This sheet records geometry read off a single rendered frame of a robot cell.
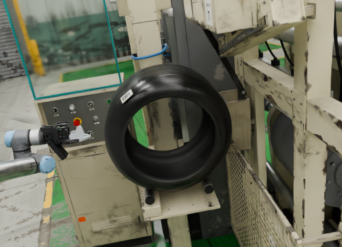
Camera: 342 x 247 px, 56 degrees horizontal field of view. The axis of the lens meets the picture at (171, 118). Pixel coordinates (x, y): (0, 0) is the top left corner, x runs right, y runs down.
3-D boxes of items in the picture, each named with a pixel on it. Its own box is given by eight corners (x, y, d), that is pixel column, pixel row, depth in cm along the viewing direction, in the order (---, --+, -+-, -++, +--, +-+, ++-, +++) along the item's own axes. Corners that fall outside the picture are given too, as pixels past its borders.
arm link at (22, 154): (27, 176, 140) (24, 152, 138) (11, 172, 146) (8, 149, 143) (43, 170, 147) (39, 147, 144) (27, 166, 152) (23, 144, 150)
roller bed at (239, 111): (217, 138, 197) (213, 92, 185) (240, 134, 197) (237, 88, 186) (226, 153, 178) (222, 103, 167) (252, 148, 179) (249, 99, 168)
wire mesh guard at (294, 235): (231, 226, 210) (223, 130, 184) (234, 226, 210) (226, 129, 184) (296, 380, 127) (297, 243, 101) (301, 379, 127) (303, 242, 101)
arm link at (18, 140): (11, 146, 148) (8, 128, 146) (36, 144, 149) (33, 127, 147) (4, 152, 140) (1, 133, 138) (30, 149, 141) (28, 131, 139)
